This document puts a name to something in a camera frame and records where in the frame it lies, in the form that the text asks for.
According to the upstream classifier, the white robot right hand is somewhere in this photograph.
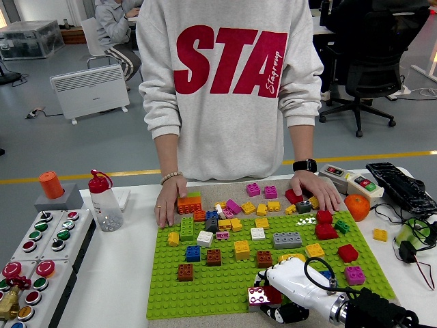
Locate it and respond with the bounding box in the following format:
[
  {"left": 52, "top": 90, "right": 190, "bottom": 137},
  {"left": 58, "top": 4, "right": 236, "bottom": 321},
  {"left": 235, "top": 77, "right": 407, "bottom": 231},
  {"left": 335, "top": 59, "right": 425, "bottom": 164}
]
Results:
[{"left": 253, "top": 257, "right": 343, "bottom": 325}]

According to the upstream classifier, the person's left hand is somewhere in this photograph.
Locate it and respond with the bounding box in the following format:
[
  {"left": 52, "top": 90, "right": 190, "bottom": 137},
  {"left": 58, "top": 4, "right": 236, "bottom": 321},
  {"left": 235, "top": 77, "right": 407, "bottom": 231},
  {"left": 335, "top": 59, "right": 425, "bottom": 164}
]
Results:
[{"left": 290, "top": 170, "right": 343, "bottom": 213}]

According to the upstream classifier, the person's right hand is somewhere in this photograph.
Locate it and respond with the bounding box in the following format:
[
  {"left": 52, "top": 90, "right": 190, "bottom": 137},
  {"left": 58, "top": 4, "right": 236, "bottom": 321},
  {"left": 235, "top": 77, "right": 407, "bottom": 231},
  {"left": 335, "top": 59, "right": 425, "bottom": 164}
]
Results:
[{"left": 154, "top": 175, "right": 189, "bottom": 230}]

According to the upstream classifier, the large red brick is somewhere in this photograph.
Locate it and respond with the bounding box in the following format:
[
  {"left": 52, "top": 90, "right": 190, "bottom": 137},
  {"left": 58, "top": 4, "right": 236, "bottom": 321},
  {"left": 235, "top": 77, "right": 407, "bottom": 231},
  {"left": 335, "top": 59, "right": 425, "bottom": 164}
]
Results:
[{"left": 248, "top": 286, "right": 283, "bottom": 305}]

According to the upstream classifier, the green studded baseplate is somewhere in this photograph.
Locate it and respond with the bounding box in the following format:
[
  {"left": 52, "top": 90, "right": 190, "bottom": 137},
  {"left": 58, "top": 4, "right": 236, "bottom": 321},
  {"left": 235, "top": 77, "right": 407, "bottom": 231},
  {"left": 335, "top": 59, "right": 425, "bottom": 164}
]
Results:
[{"left": 146, "top": 210, "right": 397, "bottom": 320}]

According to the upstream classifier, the orange eight-stud brick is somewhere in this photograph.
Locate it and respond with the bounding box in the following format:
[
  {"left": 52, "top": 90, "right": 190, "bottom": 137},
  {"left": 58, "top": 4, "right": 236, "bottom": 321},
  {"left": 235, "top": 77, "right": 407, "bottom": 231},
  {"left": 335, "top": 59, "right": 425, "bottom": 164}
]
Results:
[{"left": 177, "top": 197, "right": 203, "bottom": 215}]

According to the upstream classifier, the black wristwatch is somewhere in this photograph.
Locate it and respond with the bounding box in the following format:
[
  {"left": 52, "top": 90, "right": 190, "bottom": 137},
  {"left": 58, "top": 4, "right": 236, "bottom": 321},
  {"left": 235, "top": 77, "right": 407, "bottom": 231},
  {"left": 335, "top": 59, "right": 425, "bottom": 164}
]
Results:
[{"left": 292, "top": 158, "right": 318, "bottom": 174}]

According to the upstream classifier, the red brick with white marks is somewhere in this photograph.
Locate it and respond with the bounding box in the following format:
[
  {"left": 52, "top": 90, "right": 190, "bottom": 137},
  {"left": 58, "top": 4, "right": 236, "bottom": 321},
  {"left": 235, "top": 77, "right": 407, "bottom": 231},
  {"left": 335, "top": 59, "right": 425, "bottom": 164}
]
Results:
[{"left": 285, "top": 189, "right": 304, "bottom": 205}]

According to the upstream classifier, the red four-stud brick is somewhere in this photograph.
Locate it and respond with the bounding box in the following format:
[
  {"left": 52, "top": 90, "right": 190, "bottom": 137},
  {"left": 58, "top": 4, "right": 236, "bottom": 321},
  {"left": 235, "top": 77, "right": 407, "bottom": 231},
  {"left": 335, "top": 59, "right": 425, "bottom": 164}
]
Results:
[
  {"left": 316, "top": 209, "right": 334, "bottom": 225},
  {"left": 337, "top": 244, "right": 359, "bottom": 264}
]

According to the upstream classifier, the tall green brick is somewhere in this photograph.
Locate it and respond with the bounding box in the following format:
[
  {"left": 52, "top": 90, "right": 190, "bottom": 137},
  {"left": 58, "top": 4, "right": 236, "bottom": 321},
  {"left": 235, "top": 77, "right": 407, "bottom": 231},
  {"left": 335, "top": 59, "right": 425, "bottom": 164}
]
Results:
[{"left": 180, "top": 217, "right": 195, "bottom": 242}]

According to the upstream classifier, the yellow brick on white brick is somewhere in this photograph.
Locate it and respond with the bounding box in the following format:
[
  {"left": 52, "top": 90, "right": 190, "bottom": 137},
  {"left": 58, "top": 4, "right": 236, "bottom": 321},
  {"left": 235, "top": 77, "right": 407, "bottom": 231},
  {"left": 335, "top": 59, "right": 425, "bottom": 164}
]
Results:
[{"left": 305, "top": 243, "right": 325, "bottom": 259}]

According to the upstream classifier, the brown four-stud brick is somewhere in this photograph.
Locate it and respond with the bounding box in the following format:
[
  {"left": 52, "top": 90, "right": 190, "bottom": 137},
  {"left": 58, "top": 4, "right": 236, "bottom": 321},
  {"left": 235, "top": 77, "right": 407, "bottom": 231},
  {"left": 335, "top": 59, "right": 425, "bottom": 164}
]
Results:
[
  {"left": 177, "top": 263, "right": 194, "bottom": 282},
  {"left": 256, "top": 250, "right": 273, "bottom": 269},
  {"left": 206, "top": 249, "right": 222, "bottom": 267}
]

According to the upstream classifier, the red sloped brick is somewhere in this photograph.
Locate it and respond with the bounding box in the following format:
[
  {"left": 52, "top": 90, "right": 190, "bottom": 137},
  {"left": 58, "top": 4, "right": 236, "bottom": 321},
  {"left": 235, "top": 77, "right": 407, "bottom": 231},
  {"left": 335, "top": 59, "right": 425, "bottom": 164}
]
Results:
[{"left": 314, "top": 223, "right": 339, "bottom": 241}]

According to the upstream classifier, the dark grey sloped brick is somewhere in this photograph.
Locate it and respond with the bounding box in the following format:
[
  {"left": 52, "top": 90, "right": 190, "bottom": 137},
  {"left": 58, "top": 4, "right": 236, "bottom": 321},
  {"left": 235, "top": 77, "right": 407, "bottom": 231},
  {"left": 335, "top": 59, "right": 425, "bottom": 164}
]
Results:
[{"left": 204, "top": 215, "right": 220, "bottom": 233}]

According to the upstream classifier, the orange fruit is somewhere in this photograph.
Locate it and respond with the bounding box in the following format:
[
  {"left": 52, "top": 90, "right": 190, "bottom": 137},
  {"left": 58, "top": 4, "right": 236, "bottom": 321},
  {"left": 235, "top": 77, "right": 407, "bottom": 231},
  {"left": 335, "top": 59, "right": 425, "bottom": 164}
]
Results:
[{"left": 344, "top": 193, "right": 372, "bottom": 222}]

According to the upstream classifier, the grey-brown table mat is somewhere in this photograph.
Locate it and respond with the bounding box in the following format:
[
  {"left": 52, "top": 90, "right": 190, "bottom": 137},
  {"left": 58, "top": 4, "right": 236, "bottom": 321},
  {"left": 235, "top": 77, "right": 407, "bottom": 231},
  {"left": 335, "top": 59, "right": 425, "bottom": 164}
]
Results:
[{"left": 160, "top": 176, "right": 414, "bottom": 328}]

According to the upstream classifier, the clear bottle with red cap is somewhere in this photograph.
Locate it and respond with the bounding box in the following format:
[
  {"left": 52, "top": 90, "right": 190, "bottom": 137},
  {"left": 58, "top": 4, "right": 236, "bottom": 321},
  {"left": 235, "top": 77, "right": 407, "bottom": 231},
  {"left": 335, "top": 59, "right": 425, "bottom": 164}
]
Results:
[{"left": 88, "top": 169, "right": 124, "bottom": 233}]

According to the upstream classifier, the tall yellow brick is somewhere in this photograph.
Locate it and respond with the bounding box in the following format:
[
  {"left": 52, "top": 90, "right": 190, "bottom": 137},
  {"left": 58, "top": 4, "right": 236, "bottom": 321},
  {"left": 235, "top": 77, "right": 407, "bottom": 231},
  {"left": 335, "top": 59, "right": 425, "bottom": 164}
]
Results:
[{"left": 234, "top": 240, "right": 251, "bottom": 261}]

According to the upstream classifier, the person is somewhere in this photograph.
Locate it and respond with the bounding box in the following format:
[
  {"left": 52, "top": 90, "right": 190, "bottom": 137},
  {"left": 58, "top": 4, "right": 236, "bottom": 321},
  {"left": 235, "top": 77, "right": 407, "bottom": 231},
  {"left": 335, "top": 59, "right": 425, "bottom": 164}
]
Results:
[
  {"left": 324, "top": 0, "right": 429, "bottom": 100},
  {"left": 94, "top": 0, "right": 143, "bottom": 81},
  {"left": 135, "top": 0, "right": 325, "bottom": 182}
]

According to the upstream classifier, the black plastic tray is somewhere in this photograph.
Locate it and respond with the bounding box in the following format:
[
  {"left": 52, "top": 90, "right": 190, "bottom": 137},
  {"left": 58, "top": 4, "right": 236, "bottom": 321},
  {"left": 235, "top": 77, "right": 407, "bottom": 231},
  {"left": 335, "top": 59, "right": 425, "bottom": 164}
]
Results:
[{"left": 365, "top": 161, "right": 437, "bottom": 215}]

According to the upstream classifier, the grey block holder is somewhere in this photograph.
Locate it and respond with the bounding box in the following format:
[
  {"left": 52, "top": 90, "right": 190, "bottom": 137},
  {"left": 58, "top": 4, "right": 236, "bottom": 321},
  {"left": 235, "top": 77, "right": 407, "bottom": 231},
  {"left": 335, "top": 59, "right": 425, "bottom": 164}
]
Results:
[{"left": 33, "top": 182, "right": 85, "bottom": 213}]

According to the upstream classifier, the translucent green tape roll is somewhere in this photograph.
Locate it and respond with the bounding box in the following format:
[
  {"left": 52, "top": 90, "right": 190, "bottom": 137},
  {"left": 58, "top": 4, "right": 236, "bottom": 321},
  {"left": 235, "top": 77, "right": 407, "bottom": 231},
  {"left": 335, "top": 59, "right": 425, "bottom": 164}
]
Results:
[{"left": 395, "top": 218, "right": 434, "bottom": 252}]

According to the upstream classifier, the grey four-button control box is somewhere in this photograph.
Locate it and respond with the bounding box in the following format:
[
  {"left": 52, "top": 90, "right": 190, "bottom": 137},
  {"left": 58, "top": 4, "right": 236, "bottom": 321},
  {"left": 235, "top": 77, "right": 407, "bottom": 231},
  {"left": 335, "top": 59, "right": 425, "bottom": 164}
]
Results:
[
  {"left": 10, "top": 208, "right": 66, "bottom": 264},
  {"left": 40, "top": 208, "right": 96, "bottom": 274}
]

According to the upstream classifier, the orange cylinder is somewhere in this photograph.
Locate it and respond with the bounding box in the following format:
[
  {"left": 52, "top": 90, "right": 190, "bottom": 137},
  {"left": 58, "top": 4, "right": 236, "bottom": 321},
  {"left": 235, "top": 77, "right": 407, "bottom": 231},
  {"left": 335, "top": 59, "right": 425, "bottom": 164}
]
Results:
[{"left": 38, "top": 171, "right": 66, "bottom": 200}]

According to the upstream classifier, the white power strip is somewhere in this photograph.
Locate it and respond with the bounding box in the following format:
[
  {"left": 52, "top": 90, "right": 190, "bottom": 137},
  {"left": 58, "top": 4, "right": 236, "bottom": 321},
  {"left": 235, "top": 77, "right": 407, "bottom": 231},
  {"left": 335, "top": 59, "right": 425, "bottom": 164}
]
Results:
[{"left": 389, "top": 85, "right": 413, "bottom": 101}]

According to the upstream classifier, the black office chair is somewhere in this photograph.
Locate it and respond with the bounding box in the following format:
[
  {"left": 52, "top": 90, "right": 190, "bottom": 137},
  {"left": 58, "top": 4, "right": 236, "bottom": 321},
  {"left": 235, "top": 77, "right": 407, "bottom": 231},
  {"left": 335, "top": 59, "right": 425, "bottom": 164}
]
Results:
[{"left": 319, "top": 8, "right": 429, "bottom": 138}]

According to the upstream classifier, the white panel heater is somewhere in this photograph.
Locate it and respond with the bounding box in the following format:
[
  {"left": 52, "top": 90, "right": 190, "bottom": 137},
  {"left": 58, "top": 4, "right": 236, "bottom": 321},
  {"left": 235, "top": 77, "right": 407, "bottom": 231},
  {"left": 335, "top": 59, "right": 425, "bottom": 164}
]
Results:
[{"left": 50, "top": 64, "right": 131, "bottom": 126}]

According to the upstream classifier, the grey emergency stop box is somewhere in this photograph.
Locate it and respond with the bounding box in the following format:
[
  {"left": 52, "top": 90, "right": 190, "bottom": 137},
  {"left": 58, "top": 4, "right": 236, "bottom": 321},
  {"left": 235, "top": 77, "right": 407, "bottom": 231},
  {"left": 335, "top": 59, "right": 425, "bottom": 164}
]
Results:
[
  {"left": 9, "top": 260, "right": 79, "bottom": 328},
  {"left": 0, "top": 261, "right": 38, "bottom": 328}
]

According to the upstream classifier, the white desk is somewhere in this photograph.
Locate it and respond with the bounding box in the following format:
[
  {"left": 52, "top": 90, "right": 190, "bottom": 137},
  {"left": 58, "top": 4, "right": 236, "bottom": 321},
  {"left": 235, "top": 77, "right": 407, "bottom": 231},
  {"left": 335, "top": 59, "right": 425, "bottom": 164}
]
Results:
[{"left": 312, "top": 15, "right": 337, "bottom": 36}]

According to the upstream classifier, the white desk leg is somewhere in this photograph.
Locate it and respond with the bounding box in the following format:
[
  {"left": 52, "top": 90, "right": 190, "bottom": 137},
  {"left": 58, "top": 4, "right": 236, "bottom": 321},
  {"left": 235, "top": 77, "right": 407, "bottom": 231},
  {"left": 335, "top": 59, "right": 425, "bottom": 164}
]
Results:
[{"left": 412, "top": 33, "right": 437, "bottom": 85}]

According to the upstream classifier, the white chair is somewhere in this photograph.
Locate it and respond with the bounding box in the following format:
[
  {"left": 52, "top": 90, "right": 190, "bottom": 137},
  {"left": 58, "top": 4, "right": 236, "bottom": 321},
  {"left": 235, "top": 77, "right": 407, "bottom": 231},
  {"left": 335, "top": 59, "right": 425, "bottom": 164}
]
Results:
[{"left": 81, "top": 16, "right": 114, "bottom": 69}]

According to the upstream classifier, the brown wooden pallet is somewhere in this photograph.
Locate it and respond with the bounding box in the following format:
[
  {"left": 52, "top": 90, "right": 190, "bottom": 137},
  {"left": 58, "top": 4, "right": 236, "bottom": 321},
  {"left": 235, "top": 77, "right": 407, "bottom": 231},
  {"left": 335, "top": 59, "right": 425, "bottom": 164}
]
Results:
[{"left": 61, "top": 27, "right": 87, "bottom": 44}]

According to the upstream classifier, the black round floor base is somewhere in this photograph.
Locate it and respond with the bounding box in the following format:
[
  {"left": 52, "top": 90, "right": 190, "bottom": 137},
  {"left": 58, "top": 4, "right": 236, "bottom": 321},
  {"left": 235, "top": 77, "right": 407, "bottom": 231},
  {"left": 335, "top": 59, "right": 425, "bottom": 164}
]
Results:
[{"left": 0, "top": 63, "right": 22, "bottom": 86}]

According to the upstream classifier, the grey metal case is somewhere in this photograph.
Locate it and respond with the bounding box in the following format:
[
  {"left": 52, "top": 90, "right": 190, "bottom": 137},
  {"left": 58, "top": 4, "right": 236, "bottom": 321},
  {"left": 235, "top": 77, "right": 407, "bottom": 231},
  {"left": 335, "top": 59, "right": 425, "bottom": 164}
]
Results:
[{"left": 0, "top": 19, "right": 66, "bottom": 61}]

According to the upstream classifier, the grey red-black switch box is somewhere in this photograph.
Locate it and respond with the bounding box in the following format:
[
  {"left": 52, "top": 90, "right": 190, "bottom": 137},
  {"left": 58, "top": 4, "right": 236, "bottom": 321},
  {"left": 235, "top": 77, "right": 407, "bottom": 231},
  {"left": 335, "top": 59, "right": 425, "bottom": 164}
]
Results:
[{"left": 318, "top": 163, "right": 353, "bottom": 187}]

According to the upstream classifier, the beaded bracelet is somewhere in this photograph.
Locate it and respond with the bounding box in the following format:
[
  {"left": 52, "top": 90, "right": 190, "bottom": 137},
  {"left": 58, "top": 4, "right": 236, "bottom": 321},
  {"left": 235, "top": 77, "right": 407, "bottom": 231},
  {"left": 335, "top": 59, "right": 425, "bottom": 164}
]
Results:
[{"left": 160, "top": 171, "right": 184, "bottom": 186}]

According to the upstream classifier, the white wall switch plate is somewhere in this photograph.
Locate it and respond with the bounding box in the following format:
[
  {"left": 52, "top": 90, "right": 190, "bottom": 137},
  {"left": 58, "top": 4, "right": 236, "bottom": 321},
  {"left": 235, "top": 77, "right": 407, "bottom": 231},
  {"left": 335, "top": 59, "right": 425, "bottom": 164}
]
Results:
[{"left": 115, "top": 189, "right": 132, "bottom": 211}]

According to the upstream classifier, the beige red-green switch box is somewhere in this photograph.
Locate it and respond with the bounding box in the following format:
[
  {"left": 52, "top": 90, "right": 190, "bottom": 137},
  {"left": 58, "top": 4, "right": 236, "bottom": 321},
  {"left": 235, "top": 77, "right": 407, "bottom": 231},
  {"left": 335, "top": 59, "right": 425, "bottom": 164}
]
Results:
[{"left": 345, "top": 173, "right": 386, "bottom": 200}]

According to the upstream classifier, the black adapter with thin wires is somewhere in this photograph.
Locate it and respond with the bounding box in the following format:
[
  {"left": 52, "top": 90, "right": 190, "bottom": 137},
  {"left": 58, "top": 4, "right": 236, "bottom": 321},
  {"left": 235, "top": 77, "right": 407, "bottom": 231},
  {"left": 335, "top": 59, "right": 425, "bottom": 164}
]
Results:
[{"left": 393, "top": 238, "right": 437, "bottom": 291}]

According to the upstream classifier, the black cord with plug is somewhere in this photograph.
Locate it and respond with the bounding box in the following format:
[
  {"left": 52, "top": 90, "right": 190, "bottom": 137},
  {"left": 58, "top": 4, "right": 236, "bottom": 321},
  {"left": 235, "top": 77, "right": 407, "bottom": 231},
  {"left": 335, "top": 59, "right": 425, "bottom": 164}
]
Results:
[{"left": 371, "top": 202, "right": 437, "bottom": 247}]

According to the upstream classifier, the brass valve with red handle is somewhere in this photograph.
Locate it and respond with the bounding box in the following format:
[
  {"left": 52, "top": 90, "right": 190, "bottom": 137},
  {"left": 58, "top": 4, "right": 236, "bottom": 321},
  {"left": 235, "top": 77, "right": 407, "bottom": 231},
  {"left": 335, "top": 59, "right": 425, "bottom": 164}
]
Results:
[{"left": 0, "top": 275, "right": 32, "bottom": 322}]

